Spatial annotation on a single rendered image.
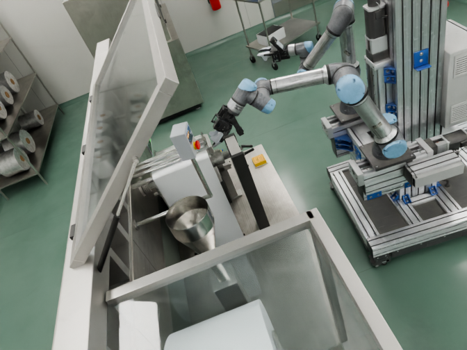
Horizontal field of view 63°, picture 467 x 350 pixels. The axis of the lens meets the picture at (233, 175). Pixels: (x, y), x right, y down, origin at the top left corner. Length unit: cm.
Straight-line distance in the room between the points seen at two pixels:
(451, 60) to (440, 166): 54
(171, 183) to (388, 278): 165
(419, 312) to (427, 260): 37
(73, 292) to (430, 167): 186
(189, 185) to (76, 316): 80
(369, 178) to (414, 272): 77
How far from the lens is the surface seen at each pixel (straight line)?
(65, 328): 96
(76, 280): 102
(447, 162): 233
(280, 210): 194
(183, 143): 119
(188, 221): 128
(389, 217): 274
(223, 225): 177
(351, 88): 176
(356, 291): 82
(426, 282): 271
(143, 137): 81
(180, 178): 156
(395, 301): 264
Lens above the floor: 231
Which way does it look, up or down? 39 degrees down
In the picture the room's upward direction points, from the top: 22 degrees counter-clockwise
